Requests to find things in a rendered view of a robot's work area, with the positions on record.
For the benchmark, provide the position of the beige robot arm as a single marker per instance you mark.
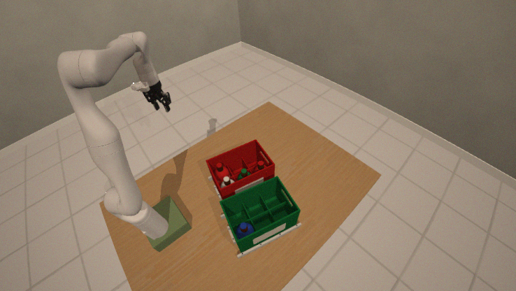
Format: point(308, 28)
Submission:
point(79, 69)

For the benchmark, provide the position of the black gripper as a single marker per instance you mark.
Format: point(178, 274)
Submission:
point(155, 93)

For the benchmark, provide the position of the green crate with dividers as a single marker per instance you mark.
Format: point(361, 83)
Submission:
point(269, 211)

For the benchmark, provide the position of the blue bottle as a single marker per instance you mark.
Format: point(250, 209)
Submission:
point(244, 229)

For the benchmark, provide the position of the red crate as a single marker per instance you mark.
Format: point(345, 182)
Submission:
point(247, 157)

